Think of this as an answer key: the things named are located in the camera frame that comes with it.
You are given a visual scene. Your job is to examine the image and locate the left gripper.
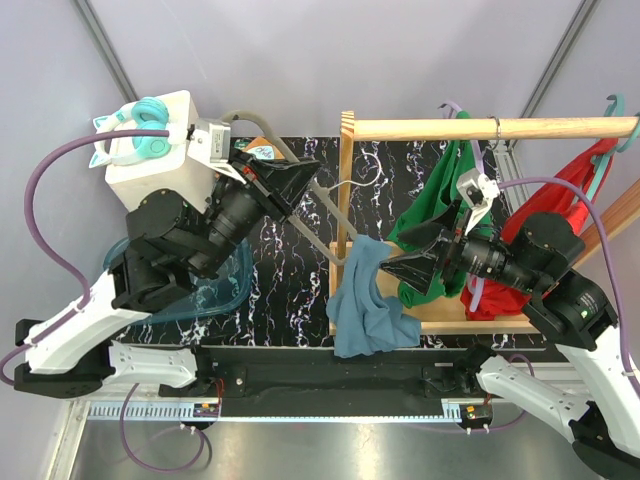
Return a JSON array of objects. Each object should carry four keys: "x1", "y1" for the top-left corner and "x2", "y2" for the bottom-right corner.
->
[{"x1": 190, "y1": 147, "x2": 323, "y2": 278}]

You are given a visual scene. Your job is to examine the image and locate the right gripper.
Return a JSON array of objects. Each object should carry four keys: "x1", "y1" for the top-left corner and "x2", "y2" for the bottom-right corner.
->
[{"x1": 377, "y1": 192, "x2": 540, "y2": 293}]

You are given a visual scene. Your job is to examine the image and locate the grey hanger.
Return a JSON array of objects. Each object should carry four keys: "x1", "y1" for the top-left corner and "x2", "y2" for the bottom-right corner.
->
[{"x1": 219, "y1": 108, "x2": 384, "y2": 266}]

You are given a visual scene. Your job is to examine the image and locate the blue tank top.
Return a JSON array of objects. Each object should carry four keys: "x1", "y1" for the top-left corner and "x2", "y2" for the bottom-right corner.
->
[{"x1": 326, "y1": 235, "x2": 421, "y2": 359}]

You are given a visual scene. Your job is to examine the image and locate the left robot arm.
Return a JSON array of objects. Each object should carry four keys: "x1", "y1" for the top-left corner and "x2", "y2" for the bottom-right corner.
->
[{"x1": 9, "y1": 149, "x2": 321, "y2": 399}]

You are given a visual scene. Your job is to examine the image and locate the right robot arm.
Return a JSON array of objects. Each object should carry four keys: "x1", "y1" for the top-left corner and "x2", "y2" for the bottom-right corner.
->
[{"x1": 380, "y1": 212, "x2": 639, "y2": 479}]

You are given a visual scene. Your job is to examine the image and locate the purple hanger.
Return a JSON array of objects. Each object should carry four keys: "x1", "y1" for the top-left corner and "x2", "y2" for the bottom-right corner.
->
[{"x1": 439, "y1": 100, "x2": 484, "y2": 313}]

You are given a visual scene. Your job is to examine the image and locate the red tank top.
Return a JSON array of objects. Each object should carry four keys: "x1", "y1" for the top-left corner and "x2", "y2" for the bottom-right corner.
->
[{"x1": 460, "y1": 138, "x2": 617, "y2": 321}]

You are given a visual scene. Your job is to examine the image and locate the teal hanger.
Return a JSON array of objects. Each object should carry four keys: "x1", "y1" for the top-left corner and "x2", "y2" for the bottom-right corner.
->
[{"x1": 574, "y1": 93, "x2": 632, "y2": 211}]

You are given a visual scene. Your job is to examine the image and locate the orange top book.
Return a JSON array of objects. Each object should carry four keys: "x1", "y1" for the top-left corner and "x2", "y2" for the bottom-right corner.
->
[{"x1": 244, "y1": 136, "x2": 286, "y2": 161}]

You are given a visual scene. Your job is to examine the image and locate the wooden clothes rack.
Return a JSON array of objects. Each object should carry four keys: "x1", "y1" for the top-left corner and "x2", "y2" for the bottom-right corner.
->
[{"x1": 330, "y1": 111, "x2": 639, "y2": 335}]

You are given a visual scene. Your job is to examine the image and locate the green bottom book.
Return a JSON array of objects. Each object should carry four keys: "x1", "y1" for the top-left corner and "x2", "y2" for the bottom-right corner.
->
[{"x1": 234, "y1": 139, "x2": 251, "y2": 151}]

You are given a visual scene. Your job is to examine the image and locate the white box stand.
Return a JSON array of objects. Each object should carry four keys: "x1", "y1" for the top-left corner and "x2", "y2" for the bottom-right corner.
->
[{"x1": 104, "y1": 90, "x2": 215, "y2": 213}]

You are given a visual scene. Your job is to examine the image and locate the teal plastic bin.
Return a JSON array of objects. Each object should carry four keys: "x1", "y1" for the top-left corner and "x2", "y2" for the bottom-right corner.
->
[{"x1": 102, "y1": 234, "x2": 256, "y2": 326}]

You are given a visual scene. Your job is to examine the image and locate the teal cat-ear headphones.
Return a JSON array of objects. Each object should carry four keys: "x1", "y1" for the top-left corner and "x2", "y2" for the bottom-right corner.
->
[{"x1": 88, "y1": 96, "x2": 172, "y2": 169}]

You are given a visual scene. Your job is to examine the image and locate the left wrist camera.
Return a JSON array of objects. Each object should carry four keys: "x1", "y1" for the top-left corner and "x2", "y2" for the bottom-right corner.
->
[{"x1": 166, "y1": 118, "x2": 245, "y2": 183}]

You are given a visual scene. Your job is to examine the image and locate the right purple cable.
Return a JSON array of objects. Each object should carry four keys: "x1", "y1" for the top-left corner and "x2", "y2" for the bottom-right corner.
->
[{"x1": 494, "y1": 175, "x2": 640, "y2": 401}]

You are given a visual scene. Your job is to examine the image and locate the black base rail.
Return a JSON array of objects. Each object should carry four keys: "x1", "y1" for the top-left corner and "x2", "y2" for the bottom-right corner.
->
[{"x1": 158, "y1": 344, "x2": 581, "y2": 421}]

